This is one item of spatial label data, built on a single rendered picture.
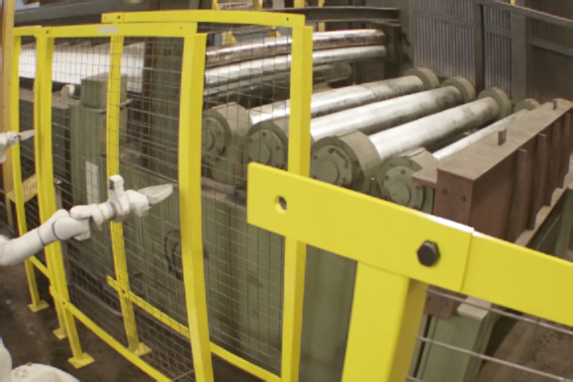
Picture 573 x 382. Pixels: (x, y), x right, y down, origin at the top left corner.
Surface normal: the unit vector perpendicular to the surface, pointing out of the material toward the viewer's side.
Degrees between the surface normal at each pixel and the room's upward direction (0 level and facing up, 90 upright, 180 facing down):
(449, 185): 90
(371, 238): 90
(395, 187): 90
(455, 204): 90
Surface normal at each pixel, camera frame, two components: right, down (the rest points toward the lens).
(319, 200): -0.62, 0.26
